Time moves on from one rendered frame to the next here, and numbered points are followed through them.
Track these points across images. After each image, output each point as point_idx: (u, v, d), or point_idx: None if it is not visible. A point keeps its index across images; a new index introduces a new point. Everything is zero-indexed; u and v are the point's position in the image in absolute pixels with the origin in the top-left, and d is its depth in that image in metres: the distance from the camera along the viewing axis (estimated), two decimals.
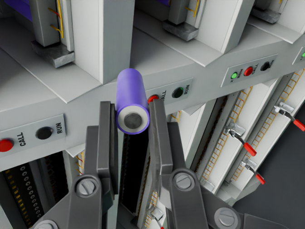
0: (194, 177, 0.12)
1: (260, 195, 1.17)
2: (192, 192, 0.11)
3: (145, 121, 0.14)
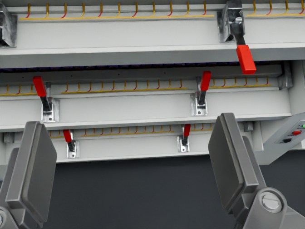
0: (282, 205, 0.11)
1: None
2: (273, 216, 0.10)
3: None
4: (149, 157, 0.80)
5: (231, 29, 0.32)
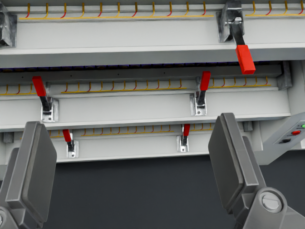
0: (282, 205, 0.11)
1: None
2: (273, 216, 0.10)
3: None
4: (148, 157, 0.80)
5: (231, 29, 0.32)
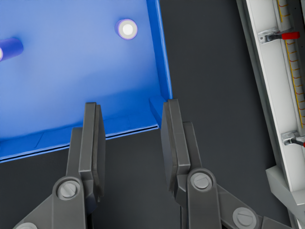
0: (212, 179, 0.11)
1: None
2: (208, 193, 0.11)
3: None
4: None
5: None
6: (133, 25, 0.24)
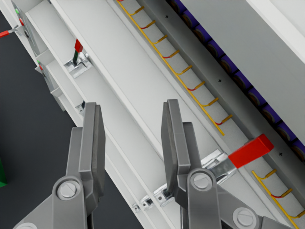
0: (212, 179, 0.11)
1: None
2: (208, 193, 0.11)
3: None
4: None
5: None
6: None
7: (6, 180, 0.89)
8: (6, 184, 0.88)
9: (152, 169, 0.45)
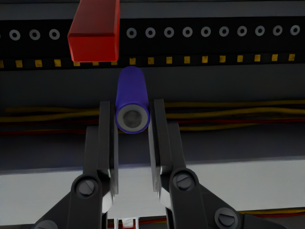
0: (194, 177, 0.12)
1: None
2: (192, 192, 0.11)
3: None
4: None
5: None
6: (139, 108, 0.14)
7: None
8: None
9: None
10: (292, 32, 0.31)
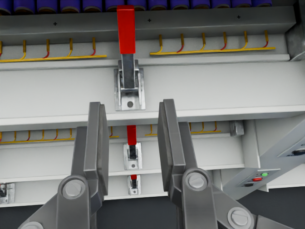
0: (207, 178, 0.12)
1: None
2: (204, 193, 0.11)
3: (49, 7, 0.25)
4: None
5: (123, 82, 0.23)
6: None
7: None
8: None
9: None
10: None
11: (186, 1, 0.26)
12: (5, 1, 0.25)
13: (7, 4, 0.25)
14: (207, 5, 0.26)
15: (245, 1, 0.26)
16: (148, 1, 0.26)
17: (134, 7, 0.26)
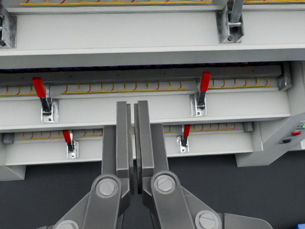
0: (174, 179, 0.11)
1: None
2: (174, 194, 0.11)
3: None
4: None
5: (231, 17, 0.31)
6: None
7: None
8: None
9: None
10: None
11: None
12: None
13: None
14: None
15: None
16: None
17: None
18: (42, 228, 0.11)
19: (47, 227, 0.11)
